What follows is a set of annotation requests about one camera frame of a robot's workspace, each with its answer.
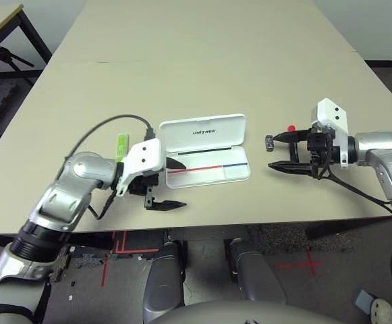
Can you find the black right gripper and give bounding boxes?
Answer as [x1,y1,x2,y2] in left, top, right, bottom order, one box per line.
[268,126,337,180]

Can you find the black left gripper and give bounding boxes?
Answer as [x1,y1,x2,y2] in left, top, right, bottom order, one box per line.
[128,157,188,212]

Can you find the white hinged pencil case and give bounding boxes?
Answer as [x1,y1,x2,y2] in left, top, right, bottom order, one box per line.
[158,113,252,189]

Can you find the grey robot left leg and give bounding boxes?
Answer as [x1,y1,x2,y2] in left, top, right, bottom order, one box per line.
[142,241,186,321]

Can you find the grey robot leg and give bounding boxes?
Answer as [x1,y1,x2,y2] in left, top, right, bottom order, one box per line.
[142,241,186,321]
[225,238,287,304]

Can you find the grey robot right leg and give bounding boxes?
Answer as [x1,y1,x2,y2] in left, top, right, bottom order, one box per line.
[225,238,287,304]

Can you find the grey robot torso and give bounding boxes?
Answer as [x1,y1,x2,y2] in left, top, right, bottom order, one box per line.
[151,301,348,324]

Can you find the small blue box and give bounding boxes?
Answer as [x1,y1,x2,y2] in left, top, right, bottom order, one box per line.
[354,289,375,313]

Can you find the white shoe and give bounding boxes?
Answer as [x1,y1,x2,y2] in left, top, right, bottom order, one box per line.
[370,296,392,324]

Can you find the black tripod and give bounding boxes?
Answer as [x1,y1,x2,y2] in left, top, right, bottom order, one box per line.
[0,36,34,87]

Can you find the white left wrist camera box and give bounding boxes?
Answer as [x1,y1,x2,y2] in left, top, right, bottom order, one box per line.
[116,138,167,197]

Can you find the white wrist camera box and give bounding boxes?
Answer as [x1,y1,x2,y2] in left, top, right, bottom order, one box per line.
[309,97,356,169]
[116,138,167,197]

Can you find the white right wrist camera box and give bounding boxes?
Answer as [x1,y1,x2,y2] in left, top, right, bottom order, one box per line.
[309,97,356,169]

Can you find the black left wrist camera cable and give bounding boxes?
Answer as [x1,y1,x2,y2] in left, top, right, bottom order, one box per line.
[67,114,158,163]

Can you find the side table with black frame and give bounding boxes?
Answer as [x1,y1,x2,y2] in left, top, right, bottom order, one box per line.
[0,3,53,68]

